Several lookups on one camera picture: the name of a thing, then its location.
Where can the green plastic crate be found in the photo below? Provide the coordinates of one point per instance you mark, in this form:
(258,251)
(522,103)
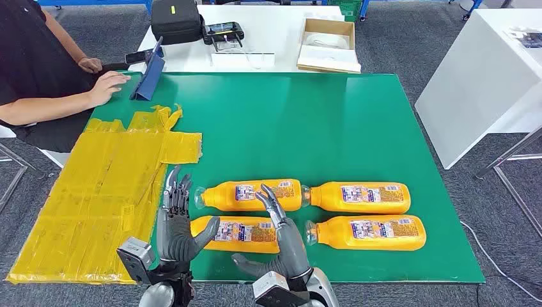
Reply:
(349,8)

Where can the metal chair frame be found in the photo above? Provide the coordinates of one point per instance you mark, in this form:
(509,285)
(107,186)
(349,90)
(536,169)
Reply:
(19,157)

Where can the person's left forearm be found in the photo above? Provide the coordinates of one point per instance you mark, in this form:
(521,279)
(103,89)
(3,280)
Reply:
(63,38)

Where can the orange detergent bottle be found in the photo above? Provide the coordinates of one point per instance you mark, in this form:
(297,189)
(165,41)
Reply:
(220,197)
(245,246)
(330,199)
(338,235)

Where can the person's left hand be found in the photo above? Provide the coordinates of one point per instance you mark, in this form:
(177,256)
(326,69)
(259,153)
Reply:
(91,65)

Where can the metal table frame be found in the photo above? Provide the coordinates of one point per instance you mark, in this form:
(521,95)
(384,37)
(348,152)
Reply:
(525,157)

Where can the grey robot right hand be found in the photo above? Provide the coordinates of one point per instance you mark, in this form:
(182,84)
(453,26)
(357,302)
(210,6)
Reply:
(292,250)

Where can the black carrying case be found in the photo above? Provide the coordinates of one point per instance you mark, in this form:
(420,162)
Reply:
(175,21)

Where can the yellow taped sheet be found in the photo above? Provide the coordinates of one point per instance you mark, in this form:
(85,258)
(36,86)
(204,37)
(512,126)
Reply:
(84,190)

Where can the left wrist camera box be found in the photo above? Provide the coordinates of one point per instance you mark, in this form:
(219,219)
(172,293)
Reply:
(135,250)

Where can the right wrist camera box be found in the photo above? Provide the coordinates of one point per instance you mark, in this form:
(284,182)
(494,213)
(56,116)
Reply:
(271,288)

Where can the printed booklet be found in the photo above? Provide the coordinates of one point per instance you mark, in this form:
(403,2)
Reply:
(527,38)

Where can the person's right hand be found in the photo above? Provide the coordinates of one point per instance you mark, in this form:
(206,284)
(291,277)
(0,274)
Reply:
(106,87)

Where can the blue castor leg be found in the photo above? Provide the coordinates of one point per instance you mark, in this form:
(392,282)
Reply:
(473,8)

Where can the person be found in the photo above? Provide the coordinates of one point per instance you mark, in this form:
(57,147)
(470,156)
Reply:
(25,55)

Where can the white pouch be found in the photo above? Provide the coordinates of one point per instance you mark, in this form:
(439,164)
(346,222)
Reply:
(324,41)

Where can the white sheet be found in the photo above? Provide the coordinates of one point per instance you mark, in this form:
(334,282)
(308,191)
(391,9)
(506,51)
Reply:
(328,57)

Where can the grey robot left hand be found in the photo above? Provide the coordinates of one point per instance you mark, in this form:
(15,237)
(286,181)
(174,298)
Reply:
(173,237)

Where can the black phone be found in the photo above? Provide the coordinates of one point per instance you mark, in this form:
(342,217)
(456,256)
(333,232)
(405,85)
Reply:
(135,56)

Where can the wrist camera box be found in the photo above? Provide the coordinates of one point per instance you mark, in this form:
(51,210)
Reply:
(135,250)
(271,288)

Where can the blue shelf frame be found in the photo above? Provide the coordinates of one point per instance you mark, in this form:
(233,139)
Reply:
(97,2)

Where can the green table mat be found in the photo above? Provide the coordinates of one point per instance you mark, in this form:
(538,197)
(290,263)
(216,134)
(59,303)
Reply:
(296,140)

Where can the blue rack post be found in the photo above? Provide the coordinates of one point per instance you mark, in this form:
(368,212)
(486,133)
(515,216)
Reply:
(364,8)

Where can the open cardboard box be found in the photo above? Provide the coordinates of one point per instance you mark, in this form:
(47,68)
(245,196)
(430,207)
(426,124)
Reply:
(330,25)

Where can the person's right forearm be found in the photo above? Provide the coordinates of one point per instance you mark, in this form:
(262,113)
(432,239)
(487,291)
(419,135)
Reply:
(42,108)

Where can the blue folio tablet case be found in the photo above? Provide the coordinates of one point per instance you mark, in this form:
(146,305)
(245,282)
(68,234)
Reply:
(148,80)

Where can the white panel-sided table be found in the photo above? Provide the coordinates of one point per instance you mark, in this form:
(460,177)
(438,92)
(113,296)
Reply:
(474,84)

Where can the white seat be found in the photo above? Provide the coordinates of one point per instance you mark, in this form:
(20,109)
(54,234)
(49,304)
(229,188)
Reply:
(57,157)

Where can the white desk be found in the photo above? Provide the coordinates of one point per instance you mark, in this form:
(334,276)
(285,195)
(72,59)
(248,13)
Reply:
(271,29)

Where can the black remote controller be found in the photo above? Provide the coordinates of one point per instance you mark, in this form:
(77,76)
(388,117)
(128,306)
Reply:
(222,31)

